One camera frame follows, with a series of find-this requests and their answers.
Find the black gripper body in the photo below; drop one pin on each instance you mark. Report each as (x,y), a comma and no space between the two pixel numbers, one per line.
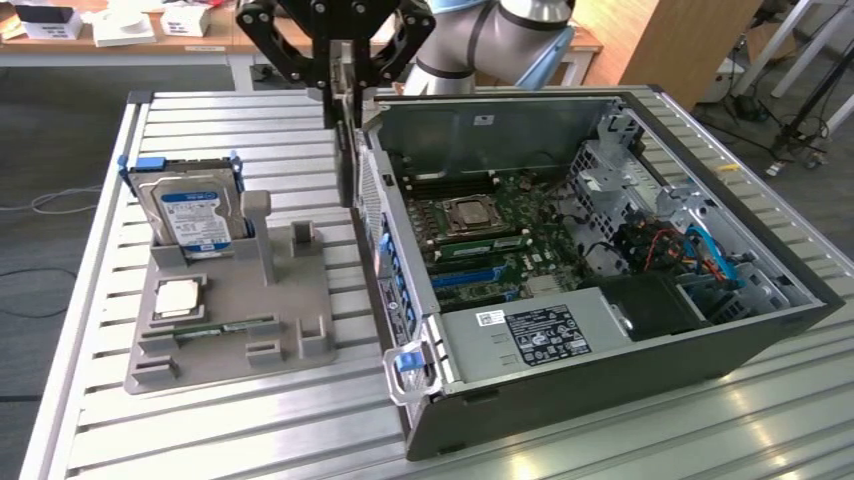
(341,17)

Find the black Nvidia graphics card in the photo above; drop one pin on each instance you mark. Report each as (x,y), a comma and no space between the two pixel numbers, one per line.
(348,165)

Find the white box with blue print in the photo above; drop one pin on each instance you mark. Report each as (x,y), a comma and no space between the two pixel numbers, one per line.
(188,22)

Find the wooden desk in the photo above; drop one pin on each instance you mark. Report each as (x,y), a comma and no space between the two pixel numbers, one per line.
(174,42)
(587,42)

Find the white round device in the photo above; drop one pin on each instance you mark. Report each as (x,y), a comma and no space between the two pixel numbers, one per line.
(124,32)

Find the white box with black lid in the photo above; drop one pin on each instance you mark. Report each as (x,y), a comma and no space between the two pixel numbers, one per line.
(50,30)

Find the installed silver CPU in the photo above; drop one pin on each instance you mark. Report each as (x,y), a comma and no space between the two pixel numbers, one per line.
(475,212)

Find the hard disk in blue caddy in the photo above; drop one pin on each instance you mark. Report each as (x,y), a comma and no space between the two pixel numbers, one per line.
(190,220)

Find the metal CPU socket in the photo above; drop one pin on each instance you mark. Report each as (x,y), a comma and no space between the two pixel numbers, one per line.
(449,227)

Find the wooden cabinet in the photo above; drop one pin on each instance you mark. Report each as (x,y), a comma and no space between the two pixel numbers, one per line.
(681,45)

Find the perforated metal disk bay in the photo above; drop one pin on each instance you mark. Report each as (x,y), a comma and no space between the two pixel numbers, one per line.
(604,190)

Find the long PCIe expansion slot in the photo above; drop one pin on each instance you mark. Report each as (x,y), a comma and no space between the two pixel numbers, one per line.
(468,274)

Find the green motherboard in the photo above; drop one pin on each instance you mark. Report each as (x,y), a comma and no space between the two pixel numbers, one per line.
(535,260)

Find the small white device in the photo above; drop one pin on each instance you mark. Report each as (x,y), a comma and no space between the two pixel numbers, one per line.
(724,82)

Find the loose silver CPU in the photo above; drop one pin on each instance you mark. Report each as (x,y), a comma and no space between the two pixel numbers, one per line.
(176,297)

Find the black drive connector block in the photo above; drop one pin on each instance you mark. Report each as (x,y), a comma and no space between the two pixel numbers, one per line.
(635,245)

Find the yellow plastic tab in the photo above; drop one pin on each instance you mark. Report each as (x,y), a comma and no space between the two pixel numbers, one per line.
(728,168)

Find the loose green RAM stick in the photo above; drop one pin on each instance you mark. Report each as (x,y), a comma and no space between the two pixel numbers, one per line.
(201,331)

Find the black tripod stand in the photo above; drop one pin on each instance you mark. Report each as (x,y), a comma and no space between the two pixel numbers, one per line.
(795,132)

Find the grey power supply unit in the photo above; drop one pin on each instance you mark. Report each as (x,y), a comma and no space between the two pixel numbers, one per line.
(481,350)

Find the blue case latch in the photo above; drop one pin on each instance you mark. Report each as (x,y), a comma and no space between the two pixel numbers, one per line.
(409,362)

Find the grey plastic parts rack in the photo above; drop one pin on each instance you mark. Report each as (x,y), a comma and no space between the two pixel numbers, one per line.
(221,370)

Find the black open PC case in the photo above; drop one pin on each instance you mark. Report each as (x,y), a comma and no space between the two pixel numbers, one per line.
(601,400)

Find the white metal frame legs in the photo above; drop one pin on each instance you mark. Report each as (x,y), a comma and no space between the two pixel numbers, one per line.
(756,70)

